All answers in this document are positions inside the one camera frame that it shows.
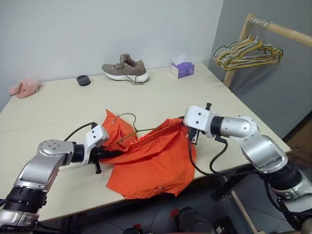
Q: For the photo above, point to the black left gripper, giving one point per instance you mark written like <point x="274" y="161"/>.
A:
<point x="96" y="156"/>

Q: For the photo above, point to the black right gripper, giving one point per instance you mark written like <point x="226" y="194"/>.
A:
<point x="195" y="137"/>

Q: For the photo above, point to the orange shirt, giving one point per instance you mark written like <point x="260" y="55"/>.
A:
<point x="151" y="165"/>

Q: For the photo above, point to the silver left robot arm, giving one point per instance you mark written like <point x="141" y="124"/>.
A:
<point x="48" y="156"/>

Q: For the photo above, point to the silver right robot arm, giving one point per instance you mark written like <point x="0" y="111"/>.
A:
<point x="243" y="129"/>

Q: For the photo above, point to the purple tissue box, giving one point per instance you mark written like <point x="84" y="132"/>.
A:
<point x="185" y="70"/>

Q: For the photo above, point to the brown sneaker with white sole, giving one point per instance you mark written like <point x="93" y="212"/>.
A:
<point x="126" y="69"/>

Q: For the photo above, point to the black round tape roll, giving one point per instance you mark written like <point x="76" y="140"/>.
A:
<point x="83" y="81"/>

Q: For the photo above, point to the bunch of coloured hangers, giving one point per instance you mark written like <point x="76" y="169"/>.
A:
<point x="246" y="64"/>

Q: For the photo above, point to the dark rounded shape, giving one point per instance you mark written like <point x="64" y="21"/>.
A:
<point x="195" y="220"/>

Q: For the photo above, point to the brown cardboard box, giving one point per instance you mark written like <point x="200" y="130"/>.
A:
<point x="302" y="146"/>

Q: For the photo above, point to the wooden clothes rack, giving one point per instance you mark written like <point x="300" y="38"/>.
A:
<point x="287" y="31"/>

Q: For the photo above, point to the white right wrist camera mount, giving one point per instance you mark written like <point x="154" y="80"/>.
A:
<point x="197" y="117"/>

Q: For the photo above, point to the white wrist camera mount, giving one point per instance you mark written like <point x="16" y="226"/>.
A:
<point x="93" y="136"/>
<point x="197" y="117"/>

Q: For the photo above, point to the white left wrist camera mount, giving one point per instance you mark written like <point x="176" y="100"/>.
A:
<point x="93" y="136"/>

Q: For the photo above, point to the black table frame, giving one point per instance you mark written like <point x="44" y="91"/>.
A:
<point x="226" y="185"/>

